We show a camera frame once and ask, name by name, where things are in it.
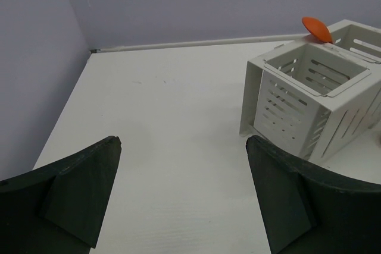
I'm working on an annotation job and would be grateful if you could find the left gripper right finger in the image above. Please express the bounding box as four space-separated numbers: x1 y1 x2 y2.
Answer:
246 136 380 253

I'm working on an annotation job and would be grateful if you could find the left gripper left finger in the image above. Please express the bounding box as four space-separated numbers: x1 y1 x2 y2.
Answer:
1 136 121 253

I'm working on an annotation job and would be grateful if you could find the orange plastic spoon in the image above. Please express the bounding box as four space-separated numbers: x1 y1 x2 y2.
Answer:
302 17 333 44

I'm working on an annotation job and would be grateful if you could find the white slotted utensil caddy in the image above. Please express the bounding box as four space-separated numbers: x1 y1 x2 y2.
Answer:
239 20 380 162

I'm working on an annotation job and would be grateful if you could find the aluminium table rail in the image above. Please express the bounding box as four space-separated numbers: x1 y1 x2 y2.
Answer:
90 33 307 54

